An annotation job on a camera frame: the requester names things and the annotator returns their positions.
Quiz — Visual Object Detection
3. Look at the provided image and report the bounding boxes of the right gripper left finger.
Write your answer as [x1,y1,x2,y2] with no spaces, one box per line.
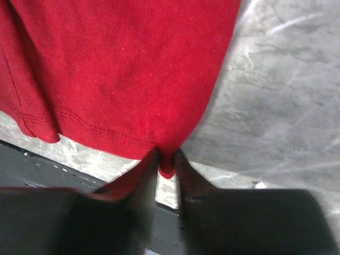
[1,149,159,254]

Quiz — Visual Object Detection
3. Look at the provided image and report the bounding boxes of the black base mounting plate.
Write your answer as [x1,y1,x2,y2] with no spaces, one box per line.
[1,140,185,254]

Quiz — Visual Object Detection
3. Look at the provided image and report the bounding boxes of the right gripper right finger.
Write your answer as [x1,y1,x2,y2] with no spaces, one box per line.
[174,150,339,254]

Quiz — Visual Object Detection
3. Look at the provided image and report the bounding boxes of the dark red t shirt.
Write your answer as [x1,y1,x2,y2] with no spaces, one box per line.
[1,0,241,178]

